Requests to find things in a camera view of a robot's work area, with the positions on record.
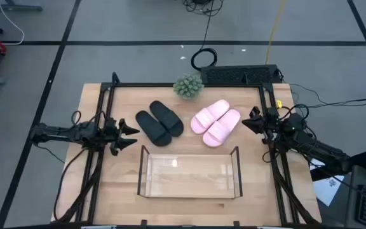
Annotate white cable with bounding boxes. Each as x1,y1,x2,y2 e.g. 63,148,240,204
0,0,25,46

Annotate clear shelf with black frame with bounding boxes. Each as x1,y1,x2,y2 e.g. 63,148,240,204
137,145,243,200

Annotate yellow cable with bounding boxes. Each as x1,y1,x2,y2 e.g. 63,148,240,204
264,0,288,66

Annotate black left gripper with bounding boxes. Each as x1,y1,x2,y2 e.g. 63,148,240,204
102,116,140,156

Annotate thin black cable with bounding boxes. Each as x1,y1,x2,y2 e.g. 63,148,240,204
289,83,366,111

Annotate tangled black cables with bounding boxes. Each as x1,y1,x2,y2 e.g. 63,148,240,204
182,0,224,17

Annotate green succulent plant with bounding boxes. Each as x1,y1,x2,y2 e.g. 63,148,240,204
173,73,205,101

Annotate black aluminium table frame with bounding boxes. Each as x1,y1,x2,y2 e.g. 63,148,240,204
51,71,322,228

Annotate black beam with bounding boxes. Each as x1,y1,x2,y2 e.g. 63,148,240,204
309,151,366,182

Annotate white paper sheet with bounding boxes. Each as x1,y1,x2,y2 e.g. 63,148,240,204
309,154,345,207

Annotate pink slide sandal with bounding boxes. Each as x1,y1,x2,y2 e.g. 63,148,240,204
191,99,231,135
202,109,241,148

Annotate black keyboard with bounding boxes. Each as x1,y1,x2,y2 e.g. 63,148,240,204
200,64,284,85

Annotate coiled black cable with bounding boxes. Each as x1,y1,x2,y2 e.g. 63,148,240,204
191,12,218,72

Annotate grey floor platform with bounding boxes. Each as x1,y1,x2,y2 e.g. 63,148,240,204
0,0,43,12

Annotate black slide sandal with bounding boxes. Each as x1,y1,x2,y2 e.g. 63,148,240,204
149,101,184,138
135,110,173,148

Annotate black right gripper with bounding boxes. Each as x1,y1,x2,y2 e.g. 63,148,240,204
241,106,281,144

